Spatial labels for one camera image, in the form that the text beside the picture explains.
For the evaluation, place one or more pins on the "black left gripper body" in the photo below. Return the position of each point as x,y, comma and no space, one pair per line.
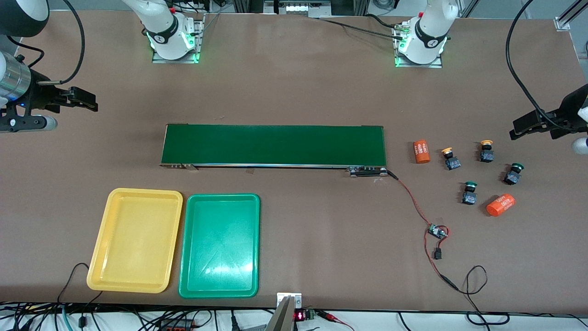
568,111

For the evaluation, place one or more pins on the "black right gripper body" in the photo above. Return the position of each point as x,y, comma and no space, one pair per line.
40,95

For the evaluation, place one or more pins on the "yellow mushroom push button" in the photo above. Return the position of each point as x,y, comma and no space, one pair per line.
452,162
487,155

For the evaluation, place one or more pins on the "orange printed cylinder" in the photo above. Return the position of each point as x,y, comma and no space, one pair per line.
421,151
500,205

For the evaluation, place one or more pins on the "green mushroom push button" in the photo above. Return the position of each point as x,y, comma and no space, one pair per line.
511,176
469,197

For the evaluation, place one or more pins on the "small green circuit board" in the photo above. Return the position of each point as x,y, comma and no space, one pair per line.
436,231

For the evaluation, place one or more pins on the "yellow plastic tray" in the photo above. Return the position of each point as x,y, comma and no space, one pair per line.
133,239

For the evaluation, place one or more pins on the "green plastic tray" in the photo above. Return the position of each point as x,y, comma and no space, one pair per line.
220,243

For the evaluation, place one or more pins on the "green conveyor belt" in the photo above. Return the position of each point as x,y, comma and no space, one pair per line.
275,145

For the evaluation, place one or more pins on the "aluminium equipment rack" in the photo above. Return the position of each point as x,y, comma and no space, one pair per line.
298,8

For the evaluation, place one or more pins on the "red terminal block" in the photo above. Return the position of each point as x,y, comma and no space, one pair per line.
177,326

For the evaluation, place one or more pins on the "red LED display module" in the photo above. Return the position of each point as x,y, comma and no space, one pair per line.
299,316

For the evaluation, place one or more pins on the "aluminium corner post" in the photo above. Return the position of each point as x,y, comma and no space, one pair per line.
567,18

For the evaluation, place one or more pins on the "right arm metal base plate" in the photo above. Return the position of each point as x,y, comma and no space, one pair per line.
174,60

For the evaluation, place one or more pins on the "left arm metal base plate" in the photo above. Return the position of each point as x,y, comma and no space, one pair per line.
418,65

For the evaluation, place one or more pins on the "grey metal camera bracket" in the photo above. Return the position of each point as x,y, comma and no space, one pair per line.
282,317

